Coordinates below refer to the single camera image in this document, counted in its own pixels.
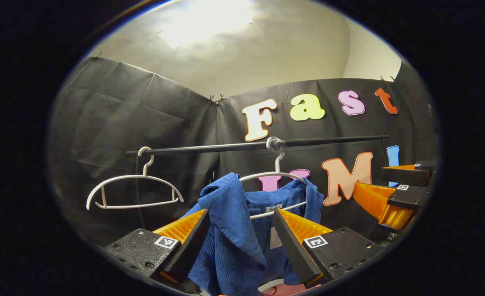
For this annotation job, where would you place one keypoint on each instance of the white plastic hanger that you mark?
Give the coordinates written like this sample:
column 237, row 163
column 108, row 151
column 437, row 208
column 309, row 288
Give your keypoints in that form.
column 145, row 168

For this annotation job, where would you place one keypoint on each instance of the blue ribbed shirt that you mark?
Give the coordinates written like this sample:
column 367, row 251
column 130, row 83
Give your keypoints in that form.
column 230, row 230

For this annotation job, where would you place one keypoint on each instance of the white hanger with taped hook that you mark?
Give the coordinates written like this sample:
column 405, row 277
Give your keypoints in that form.
column 277, row 166

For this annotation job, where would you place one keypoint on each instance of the black garment rack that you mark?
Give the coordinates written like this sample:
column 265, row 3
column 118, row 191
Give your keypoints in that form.
column 209, row 148

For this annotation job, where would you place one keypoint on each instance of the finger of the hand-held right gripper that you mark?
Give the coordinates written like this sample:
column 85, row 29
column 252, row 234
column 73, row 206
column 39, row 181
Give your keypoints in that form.
column 407, row 176
column 407, row 196

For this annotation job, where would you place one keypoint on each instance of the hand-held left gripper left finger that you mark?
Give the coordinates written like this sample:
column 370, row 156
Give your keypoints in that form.
column 193, row 246

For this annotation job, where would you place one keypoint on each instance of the laundry hamper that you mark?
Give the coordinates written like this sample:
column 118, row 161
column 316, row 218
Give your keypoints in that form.
column 285, row 290

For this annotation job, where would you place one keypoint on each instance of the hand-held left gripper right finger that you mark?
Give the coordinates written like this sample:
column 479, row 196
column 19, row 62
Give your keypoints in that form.
column 291, row 246

